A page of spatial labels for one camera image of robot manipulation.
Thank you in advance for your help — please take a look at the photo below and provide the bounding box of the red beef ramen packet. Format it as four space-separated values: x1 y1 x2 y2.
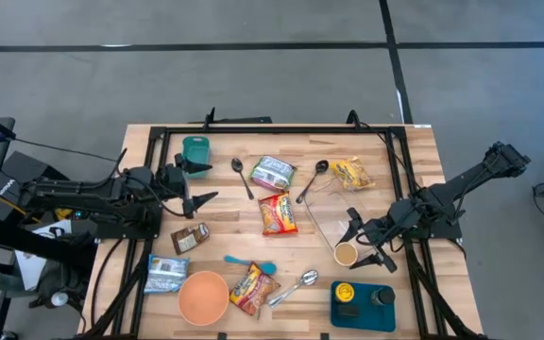
257 191 299 237

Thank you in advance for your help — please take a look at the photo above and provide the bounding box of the seasoning jar tan lid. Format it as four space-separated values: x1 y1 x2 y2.
332 241 360 268

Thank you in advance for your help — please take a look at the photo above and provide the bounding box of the white paper sheet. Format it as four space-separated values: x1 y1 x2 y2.
14 219 73 292

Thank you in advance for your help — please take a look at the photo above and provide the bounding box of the roast beef ramen packet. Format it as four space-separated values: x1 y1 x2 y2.
229 262 281 318

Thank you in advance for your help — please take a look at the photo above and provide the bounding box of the black spoon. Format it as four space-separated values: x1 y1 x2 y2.
230 157 256 201
295 159 331 205

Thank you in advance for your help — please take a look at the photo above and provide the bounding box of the yellow tape roll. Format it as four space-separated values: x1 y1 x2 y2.
54 202 76 221

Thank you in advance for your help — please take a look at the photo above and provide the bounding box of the pink green ramen packet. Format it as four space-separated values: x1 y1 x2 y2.
248 154 298 193

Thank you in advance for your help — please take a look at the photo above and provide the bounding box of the orange bowl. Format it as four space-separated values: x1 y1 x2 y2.
177 270 230 327

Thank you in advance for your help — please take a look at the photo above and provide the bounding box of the teal plastic basket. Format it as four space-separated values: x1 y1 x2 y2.
180 135 213 180

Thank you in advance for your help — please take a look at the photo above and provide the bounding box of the blue white snack packet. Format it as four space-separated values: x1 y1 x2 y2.
143 254 191 296

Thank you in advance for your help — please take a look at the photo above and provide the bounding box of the brown snack packet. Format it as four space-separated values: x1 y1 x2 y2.
169 221 211 256

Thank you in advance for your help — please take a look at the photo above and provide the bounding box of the silver metal spoon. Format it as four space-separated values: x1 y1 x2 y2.
266 268 319 309

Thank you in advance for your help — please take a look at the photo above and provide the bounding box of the small jar yellow lid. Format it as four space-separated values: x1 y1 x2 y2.
333 281 356 303

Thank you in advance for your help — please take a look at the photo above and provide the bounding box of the black aluminium table frame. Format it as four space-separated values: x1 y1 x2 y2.
78 123 485 340

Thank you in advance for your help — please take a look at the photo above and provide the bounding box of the dark jar black lid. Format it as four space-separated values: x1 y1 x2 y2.
371 286 396 307

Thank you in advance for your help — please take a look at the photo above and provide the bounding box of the teal tray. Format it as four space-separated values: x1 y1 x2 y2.
331 280 398 333

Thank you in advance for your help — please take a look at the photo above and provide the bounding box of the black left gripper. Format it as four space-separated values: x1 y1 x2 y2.
156 151 220 220

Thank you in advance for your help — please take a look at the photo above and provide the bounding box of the clear plastic container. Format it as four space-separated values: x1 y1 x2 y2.
303 177 387 264

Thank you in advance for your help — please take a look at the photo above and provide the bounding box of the thick black cable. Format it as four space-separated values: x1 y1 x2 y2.
90 238 127 332

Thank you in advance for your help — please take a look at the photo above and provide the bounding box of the black box white lettering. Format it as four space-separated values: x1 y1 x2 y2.
0 150 49 223

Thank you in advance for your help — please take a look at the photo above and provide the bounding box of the yellow ramen packet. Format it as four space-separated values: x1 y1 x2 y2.
331 156 376 192

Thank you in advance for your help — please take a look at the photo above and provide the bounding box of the yellow cable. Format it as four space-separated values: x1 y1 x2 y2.
0 195 44 226

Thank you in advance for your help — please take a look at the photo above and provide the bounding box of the teal spatula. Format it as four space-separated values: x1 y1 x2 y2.
223 254 278 276

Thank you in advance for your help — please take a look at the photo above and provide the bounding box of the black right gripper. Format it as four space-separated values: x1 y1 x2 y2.
334 206 413 275

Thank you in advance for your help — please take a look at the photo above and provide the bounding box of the thin black cable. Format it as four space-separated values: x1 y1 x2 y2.
14 137 120 164

